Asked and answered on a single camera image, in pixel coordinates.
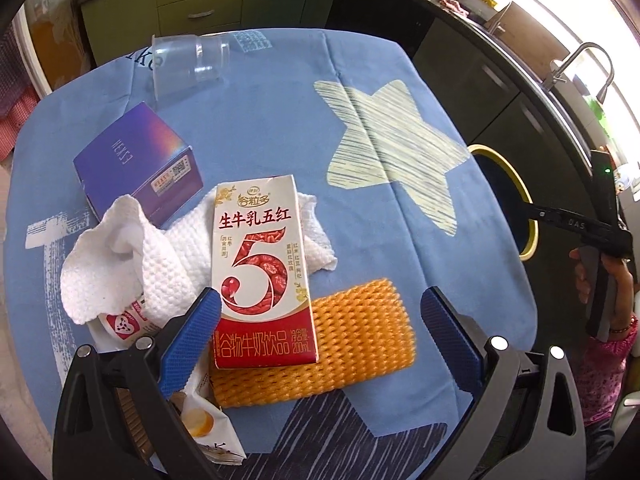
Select clear plastic cup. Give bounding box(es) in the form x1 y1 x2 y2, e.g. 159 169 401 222
150 32 232 103

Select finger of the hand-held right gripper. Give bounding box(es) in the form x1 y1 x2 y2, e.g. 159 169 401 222
524 201 613 242

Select steel faucet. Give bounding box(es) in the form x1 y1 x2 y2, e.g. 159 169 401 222
542 42 616 103

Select orange foam fruit net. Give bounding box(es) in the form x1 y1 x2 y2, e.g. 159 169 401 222
207 277 417 409

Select red white milk carton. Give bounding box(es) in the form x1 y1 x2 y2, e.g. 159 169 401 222
210 174 319 370

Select purple cardboard box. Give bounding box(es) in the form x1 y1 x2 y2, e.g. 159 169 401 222
72 101 204 228

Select dark kitchen cabinet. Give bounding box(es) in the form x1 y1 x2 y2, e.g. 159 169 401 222
325 0 601 241

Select white snack wrapper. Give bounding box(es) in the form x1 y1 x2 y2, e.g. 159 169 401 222
170 360 248 466

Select white paper towel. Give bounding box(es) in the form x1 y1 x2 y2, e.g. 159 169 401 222
60 191 338 326

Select person's right hand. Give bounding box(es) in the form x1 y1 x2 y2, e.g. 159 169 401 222
570 250 638 332

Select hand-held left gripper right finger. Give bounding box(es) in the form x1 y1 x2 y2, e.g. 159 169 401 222
420 286 587 480

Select blue star tablecloth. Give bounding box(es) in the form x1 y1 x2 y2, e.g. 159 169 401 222
2 27 538 480

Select yellow rimmed trash bin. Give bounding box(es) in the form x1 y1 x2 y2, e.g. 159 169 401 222
465 142 541 263

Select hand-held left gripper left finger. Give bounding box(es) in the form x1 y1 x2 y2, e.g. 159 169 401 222
52 287 223 480

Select red checkered cloth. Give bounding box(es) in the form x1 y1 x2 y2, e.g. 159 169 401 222
0 85 41 161

